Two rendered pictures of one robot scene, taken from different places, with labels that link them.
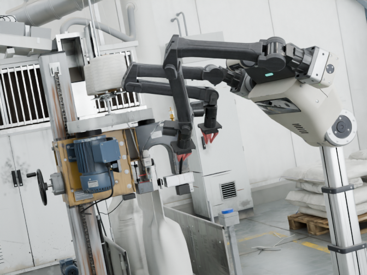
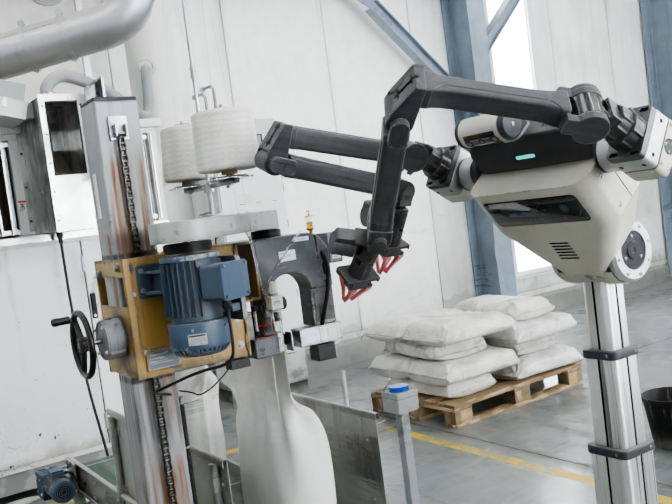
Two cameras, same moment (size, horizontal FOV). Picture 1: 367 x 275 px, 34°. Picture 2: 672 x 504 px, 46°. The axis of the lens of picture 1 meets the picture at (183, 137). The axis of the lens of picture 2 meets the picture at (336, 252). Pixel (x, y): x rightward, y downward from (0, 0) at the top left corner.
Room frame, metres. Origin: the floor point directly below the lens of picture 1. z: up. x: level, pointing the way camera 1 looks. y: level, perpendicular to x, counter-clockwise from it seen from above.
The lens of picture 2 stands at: (0.68, 0.56, 1.39)
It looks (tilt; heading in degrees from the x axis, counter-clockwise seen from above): 3 degrees down; 346
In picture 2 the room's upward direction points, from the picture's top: 7 degrees counter-clockwise
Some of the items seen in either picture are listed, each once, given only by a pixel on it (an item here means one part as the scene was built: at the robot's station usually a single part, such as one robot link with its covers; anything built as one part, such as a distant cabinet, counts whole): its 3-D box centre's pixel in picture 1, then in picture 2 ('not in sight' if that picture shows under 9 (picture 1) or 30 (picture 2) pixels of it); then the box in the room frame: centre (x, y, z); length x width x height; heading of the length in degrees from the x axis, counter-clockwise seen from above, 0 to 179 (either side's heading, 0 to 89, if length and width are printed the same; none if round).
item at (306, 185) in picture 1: (327, 183); (434, 344); (5.59, -1.27, 0.44); 0.66 x 0.42 x 0.14; 13
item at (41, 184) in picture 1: (41, 187); (81, 345); (2.83, 0.71, 1.13); 0.18 x 0.11 x 0.18; 19
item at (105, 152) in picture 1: (106, 154); (225, 285); (2.62, 0.35, 1.25); 0.10 x 0.08 x 0.12; 134
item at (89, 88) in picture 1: (98, 78); (185, 153); (3.00, 0.37, 1.61); 0.15 x 0.14 x 0.17; 19
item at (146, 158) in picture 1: (148, 165); (276, 309); (2.87, 0.19, 1.14); 0.05 x 0.04 x 0.16; 109
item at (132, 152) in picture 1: (127, 144); (232, 271); (2.98, 0.28, 1.26); 0.22 x 0.05 x 0.16; 19
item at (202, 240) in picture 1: (195, 247); (300, 446); (3.59, 0.05, 0.54); 1.05 x 0.02 x 0.41; 19
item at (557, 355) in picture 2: not in sight; (529, 361); (5.62, -1.96, 0.20); 0.67 x 0.43 x 0.15; 109
